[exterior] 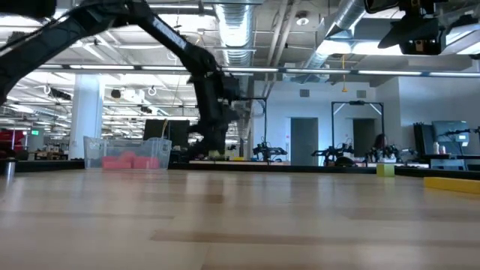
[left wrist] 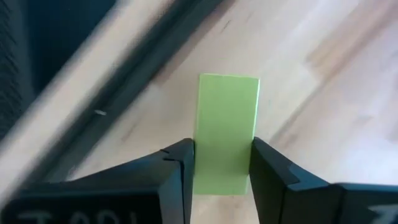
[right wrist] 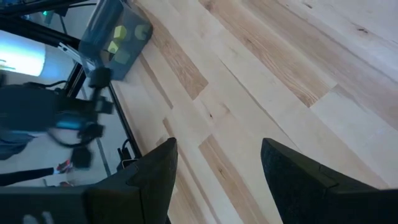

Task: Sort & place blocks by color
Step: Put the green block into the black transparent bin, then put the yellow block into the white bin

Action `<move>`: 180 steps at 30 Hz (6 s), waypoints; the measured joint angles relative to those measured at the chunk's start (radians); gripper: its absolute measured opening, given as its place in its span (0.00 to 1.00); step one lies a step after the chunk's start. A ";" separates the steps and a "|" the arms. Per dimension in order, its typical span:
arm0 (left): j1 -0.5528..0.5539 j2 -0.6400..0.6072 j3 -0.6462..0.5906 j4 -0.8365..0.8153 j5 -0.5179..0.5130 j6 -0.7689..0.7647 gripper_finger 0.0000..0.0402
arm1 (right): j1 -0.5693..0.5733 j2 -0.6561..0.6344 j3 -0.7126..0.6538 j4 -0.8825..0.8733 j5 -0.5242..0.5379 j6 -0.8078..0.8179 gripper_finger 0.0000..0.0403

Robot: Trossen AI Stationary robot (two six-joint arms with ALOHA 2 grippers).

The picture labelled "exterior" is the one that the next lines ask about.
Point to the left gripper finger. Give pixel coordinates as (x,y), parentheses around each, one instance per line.
(220,137)
(204,140)

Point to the black rectangular panel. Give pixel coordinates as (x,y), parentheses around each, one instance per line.
(176,131)

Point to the green exit sign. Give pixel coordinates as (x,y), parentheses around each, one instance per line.
(35,132)

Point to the round ceiling fixture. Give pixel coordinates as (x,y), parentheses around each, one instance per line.
(302,19)

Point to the grey monitor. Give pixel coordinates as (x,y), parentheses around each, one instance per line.
(446,129)

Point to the green wooden block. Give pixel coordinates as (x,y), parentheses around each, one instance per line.
(385,170)

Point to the black display panel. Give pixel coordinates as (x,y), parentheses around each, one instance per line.
(422,138)

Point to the white bottle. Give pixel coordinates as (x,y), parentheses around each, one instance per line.
(436,148)
(443,149)

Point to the red cabinet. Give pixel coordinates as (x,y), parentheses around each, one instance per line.
(9,138)

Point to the black bench robot arms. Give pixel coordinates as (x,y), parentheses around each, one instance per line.
(392,152)

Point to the grey door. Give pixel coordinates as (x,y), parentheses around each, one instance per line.
(303,142)
(362,135)

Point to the silver ventilation duct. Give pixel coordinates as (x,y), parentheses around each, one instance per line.
(345,18)
(236,30)

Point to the black station frame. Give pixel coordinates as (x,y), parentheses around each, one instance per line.
(356,102)

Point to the grey wall vent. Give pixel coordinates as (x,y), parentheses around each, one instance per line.
(360,94)
(304,93)

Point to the black aluminium table frame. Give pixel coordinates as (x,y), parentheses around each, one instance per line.
(56,166)

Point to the person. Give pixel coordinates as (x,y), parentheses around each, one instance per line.
(380,142)

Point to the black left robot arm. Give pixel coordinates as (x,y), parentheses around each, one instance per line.
(45,41)

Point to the long yellow wooden block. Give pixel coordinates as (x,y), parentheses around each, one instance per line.
(450,185)

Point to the white pillar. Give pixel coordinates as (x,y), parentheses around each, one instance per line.
(86,112)

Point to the clear plastic bin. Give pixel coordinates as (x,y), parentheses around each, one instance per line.
(93,146)

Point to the red wooden block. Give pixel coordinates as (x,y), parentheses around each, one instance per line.
(112,164)

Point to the black background robot arm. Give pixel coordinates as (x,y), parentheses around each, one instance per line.
(333,152)
(268,152)

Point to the linear ceiling light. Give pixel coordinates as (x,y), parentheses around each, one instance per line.
(318,71)

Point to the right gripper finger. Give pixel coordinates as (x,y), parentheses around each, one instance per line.
(393,35)
(382,4)

